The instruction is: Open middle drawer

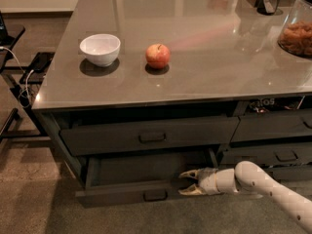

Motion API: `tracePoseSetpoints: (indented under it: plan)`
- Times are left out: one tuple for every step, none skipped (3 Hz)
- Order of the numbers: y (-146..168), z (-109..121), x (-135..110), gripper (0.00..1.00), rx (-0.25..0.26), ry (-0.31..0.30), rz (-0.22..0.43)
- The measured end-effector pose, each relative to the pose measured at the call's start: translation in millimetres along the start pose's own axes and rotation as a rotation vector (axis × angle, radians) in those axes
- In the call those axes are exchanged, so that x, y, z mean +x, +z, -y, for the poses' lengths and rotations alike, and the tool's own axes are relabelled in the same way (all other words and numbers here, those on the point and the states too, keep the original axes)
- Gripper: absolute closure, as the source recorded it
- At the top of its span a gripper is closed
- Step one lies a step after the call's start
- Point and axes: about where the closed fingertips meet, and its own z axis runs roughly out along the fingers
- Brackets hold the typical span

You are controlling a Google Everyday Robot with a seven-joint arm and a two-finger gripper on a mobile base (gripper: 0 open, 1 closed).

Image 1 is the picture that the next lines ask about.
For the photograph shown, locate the black smartphone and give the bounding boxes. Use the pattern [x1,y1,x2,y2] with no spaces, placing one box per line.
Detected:
[29,52,54,73]

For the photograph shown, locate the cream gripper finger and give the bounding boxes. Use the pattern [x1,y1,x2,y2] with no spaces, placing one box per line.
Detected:
[178,184,204,196]
[178,170,199,179]

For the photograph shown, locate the white ceramic bowl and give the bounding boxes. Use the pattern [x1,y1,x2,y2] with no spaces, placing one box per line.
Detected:
[80,34,121,67]

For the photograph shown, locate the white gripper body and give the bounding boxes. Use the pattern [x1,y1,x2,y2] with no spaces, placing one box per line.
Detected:
[198,168,238,195]

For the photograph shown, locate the white charging cable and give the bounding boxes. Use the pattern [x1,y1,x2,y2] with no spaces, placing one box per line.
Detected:
[0,45,36,109]

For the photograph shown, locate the dark cabinet frame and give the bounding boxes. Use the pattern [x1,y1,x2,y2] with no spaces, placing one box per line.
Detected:
[37,96,311,185]

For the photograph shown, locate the snack bag in drawer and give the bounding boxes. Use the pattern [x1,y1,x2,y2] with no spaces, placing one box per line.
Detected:
[248,97,305,113]

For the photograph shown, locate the black side stand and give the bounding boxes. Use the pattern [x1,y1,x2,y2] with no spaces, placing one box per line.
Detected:
[0,13,49,140]

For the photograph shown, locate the glass jar with snacks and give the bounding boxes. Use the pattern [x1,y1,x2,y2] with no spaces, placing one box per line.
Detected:
[278,0,312,58]

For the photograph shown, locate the red apple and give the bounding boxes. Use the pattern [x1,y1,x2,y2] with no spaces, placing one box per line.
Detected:
[145,44,171,69]

